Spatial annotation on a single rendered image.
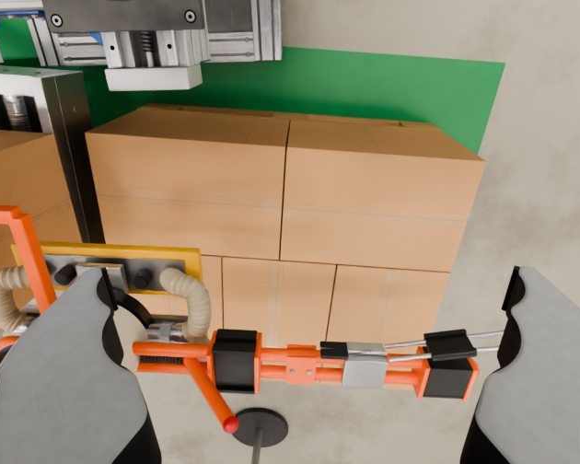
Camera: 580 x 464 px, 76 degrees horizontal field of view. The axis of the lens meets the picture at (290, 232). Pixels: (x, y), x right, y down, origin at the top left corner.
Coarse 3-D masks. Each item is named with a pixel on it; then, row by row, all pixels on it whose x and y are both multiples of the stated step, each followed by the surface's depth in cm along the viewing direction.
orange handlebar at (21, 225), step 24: (0, 216) 50; (24, 216) 51; (24, 240) 52; (24, 264) 54; (48, 288) 57; (264, 360) 61; (288, 360) 61; (312, 360) 60; (336, 360) 61; (312, 384) 63; (408, 384) 63
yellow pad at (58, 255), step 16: (16, 256) 68; (48, 256) 67; (64, 256) 67; (80, 256) 67; (96, 256) 67; (112, 256) 67; (128, 256) 67; (144, 256) 67; (160, 256) 67; (176, 256) 67; (192, 256) 67; (64, 272) 66; (128, 272) 68; (144, 272) 67; (160, 272) 68; (192, 272) 68; (64, 288) 71; (128, 288) 70; (144, 288) 67; (160, 288) 69
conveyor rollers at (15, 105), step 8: (8, 96) 105; (16, 96) 106; (8, 104) 106; (16, 104) 107; (24, 104) 109; (8, 112) 107; (16, 112) 107; (24, 112) 109; (16, 120) 108; (24, 120) 110; (40, 120) 108; (0, 128) 112; (16, 128) 109; (24, 128) 110
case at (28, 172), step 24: (0, 144) 92; (24, 144) 94; (48, 144) 102; (0, 168) 88; (24, 168) 95; (48, 168) 102; (0, 192) 89; (24, 192) 95; (48, 192) 103; (48, 216) 104; (72, 216) 114; (0, 240) 90; (48, 240) 105; (72, 240) 114; (0, 264) 91; (24, 288) 98
